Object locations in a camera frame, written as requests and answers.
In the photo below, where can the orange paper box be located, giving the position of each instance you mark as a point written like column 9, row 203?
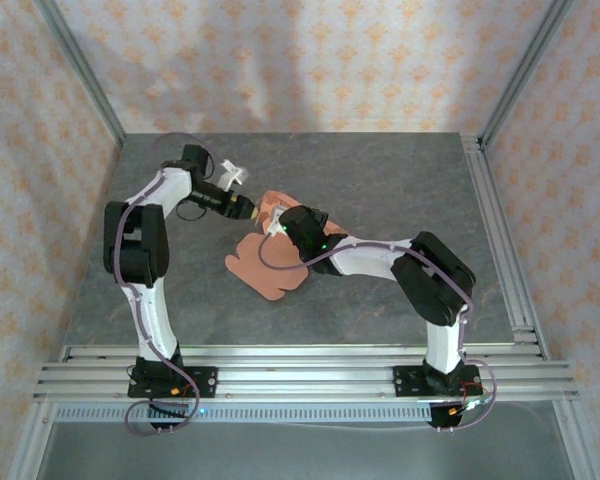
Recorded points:
column 265, row 265

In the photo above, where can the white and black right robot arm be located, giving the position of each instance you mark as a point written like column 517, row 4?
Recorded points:
column 370, row 260

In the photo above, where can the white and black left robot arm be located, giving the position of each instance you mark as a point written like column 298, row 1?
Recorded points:
column 152, row 320

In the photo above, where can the aluminium frame post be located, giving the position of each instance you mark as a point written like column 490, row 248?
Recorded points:
column 87, row 75
column 520, row 75

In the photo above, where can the aluminium mounting rail beam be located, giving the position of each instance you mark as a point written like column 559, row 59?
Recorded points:
column 305, row 372

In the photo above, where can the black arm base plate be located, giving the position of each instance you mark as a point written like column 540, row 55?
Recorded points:
column 207, row 382
column 405, row 381

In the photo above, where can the aluminium side rail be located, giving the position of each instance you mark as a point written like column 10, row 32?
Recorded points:
column 495, row 225

